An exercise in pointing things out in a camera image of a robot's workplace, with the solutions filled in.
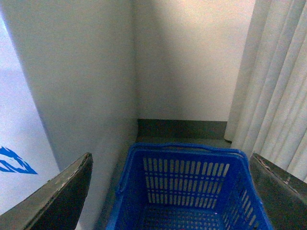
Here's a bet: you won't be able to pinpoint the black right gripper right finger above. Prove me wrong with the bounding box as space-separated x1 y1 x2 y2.
249 153 307 230

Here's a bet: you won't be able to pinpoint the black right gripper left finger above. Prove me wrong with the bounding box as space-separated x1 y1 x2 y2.
0 153 93 230

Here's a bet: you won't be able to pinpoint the blue plastic shopping basket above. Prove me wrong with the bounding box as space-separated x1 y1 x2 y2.
107 143 272 230

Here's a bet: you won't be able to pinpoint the white vertical window blinds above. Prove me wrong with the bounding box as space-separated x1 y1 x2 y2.
224 0 307 182

